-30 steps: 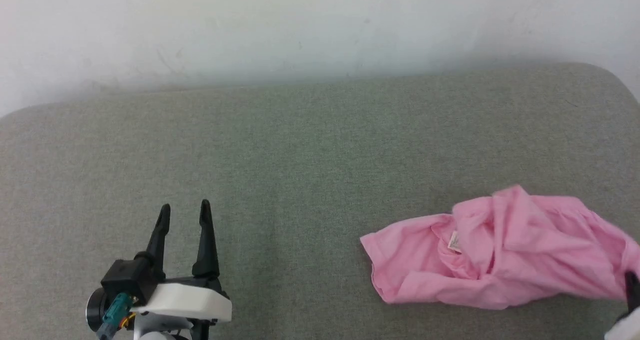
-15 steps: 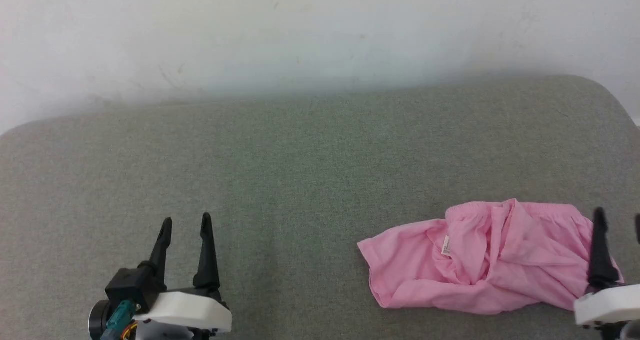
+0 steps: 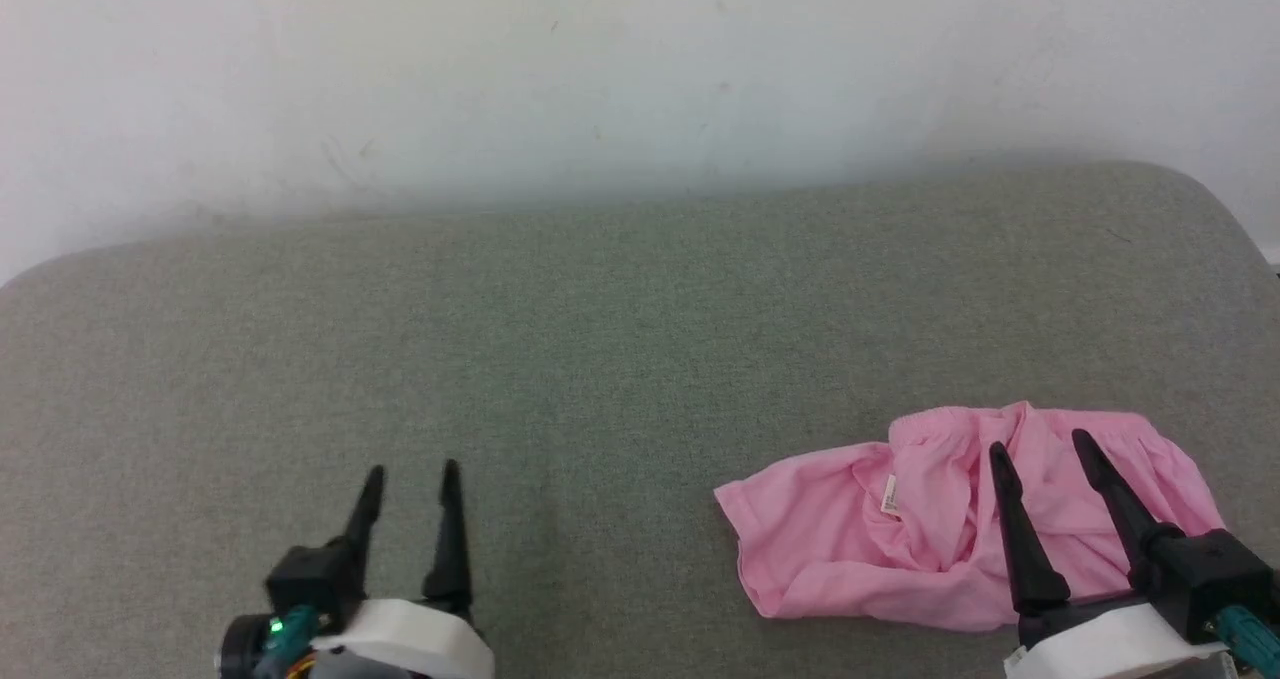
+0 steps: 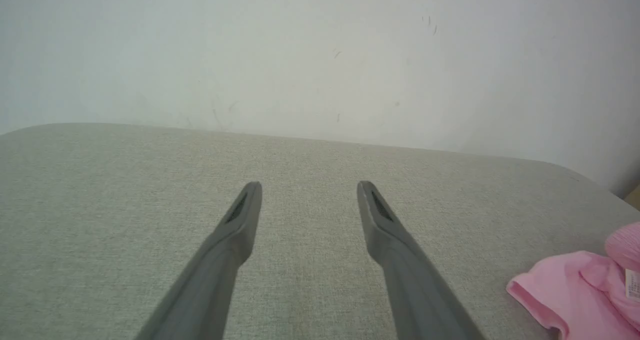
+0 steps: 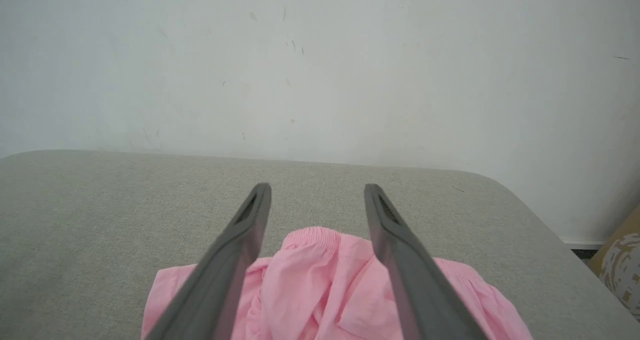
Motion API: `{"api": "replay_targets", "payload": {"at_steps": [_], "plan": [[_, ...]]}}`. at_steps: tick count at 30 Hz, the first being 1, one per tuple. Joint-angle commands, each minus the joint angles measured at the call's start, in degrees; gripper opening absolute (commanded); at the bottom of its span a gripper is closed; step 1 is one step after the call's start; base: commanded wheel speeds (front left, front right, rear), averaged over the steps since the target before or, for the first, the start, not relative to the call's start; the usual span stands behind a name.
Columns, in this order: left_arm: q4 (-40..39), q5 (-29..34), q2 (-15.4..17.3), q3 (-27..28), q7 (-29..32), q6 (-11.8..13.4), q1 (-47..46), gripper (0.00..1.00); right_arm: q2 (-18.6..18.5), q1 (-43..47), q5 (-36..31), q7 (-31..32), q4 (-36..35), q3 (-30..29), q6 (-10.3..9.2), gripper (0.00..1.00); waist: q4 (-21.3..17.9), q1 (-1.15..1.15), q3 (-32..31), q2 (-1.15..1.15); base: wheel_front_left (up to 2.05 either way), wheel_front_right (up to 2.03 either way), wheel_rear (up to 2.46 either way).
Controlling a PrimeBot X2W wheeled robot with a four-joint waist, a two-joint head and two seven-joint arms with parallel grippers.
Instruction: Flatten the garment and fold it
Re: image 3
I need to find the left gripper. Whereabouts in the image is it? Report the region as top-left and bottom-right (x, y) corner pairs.
(218, 459), (496, 679)

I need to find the right gripper cable teal plug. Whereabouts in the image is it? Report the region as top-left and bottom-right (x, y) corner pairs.
(1208, 604), (1280, 672)

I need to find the gripper cable teal plug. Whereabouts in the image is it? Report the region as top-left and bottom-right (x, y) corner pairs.
(1208, 604), (1280, 672)
(255, 607), (323, 675)

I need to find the left gripper cable teal plug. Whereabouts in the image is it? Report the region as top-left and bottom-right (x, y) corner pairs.
(255, 607), (323, 675)

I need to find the pink garment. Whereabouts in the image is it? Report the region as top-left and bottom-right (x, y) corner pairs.
(714, 401), (1227, 633)

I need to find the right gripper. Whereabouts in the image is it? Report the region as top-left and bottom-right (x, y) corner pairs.
(989, 429), (1280, 679)

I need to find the grey-green fabric sofa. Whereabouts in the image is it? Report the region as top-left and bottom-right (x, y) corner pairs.
(0, 159), (1280, 679)

